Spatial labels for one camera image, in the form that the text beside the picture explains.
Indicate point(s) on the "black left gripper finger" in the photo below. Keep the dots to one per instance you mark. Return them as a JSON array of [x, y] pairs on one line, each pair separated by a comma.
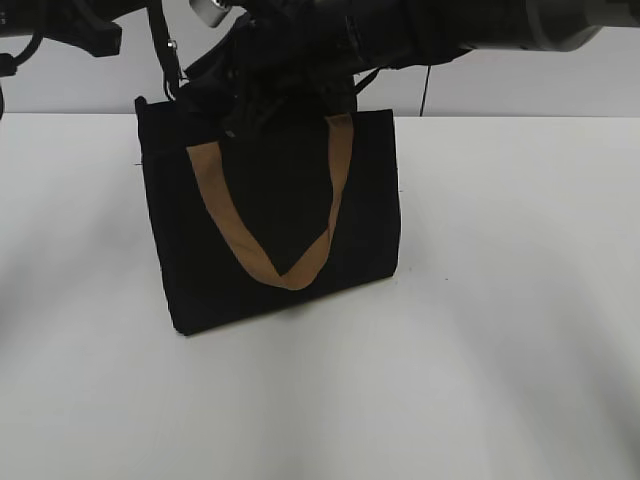
[[166, 52]]

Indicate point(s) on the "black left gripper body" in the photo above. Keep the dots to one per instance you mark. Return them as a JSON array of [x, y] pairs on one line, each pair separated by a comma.
[[88, 25]]

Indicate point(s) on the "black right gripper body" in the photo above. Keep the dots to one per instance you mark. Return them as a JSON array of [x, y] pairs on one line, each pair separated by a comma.
[[270, 60]]

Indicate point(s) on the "black tote bag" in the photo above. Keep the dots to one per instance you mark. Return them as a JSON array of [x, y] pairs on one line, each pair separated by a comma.
[[248, 227]]

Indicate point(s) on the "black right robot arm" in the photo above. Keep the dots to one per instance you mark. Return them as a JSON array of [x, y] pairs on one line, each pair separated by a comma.
[[393, 35]]

